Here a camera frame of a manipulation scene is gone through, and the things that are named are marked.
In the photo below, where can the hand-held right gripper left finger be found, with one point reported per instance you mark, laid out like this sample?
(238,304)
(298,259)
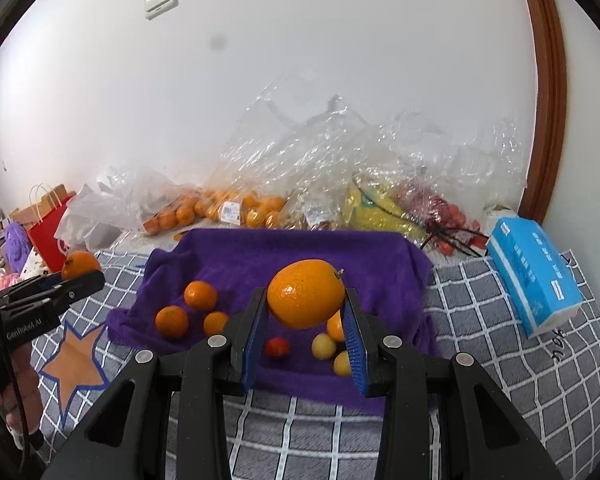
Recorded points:
(252,345)

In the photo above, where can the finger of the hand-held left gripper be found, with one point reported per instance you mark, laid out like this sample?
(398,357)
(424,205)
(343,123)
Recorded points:
(65,297)
(32,286)

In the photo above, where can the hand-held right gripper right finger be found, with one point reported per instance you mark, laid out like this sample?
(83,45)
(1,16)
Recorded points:
(357,350)

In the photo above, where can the small yellowish round fruit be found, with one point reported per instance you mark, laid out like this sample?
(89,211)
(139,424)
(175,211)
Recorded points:
(342,363)
(324,346)

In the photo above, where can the red cherry tomato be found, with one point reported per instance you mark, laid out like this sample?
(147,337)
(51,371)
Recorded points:
(277,346)

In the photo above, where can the orange mandarin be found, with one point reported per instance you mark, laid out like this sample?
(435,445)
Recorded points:
(81,265)
(171,321)
(200,295)

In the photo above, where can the large orange with stem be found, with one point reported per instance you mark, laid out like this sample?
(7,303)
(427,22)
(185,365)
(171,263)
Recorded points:
(306,294)

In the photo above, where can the purple towel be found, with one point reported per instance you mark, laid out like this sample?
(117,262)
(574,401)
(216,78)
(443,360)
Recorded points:
(240,260)

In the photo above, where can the person's left hand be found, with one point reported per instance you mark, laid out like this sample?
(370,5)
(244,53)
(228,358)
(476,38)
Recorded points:
(25,385)

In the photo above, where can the red paper bag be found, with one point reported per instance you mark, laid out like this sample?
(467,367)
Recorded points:
(47,240)

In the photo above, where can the brown paper bag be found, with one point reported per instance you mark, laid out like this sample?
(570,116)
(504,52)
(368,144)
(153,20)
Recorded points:
(35,210)

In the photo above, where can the white plastic bag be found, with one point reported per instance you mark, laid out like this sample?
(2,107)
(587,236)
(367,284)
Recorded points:
(90,220)

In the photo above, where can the grey checked mat with stars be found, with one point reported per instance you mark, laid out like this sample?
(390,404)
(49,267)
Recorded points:
(480,320)

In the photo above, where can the clear bag of mandarins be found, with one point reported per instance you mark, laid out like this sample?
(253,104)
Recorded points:
(170,217)

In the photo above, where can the clear bag of small oranges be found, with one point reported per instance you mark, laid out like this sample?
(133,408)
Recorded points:
(260,210)

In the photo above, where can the clear bag of brown fruit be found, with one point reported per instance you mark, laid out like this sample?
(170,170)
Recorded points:
(320,215)

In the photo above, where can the clear bag of bananas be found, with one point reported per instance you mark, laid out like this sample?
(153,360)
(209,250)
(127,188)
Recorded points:
(380,210)

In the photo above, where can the clear bag of cherry tomatoes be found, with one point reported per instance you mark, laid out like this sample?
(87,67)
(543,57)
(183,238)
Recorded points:
(445,215)

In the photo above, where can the blue tissue pack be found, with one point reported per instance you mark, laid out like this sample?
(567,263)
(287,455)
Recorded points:
(532,275)

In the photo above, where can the brown wooden door frame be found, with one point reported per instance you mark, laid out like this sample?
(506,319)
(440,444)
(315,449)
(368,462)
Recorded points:
(545,85)

